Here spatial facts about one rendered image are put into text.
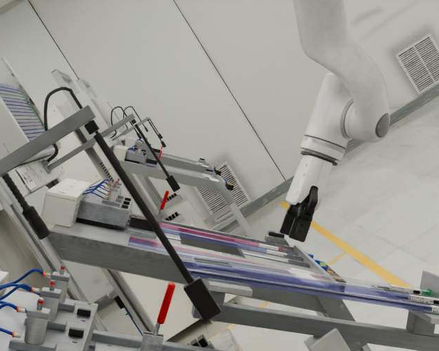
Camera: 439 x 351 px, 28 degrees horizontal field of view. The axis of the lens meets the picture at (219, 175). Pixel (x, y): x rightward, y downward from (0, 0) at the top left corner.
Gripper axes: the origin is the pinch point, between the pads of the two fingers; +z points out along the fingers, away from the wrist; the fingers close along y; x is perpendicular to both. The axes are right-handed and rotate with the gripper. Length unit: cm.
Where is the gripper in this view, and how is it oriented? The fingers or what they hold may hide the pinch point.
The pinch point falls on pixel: (293, 232)
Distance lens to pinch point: 169.5
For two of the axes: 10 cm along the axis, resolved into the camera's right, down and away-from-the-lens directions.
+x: 9.4, 3.3, 1.2
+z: -3.3, 9.4, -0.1
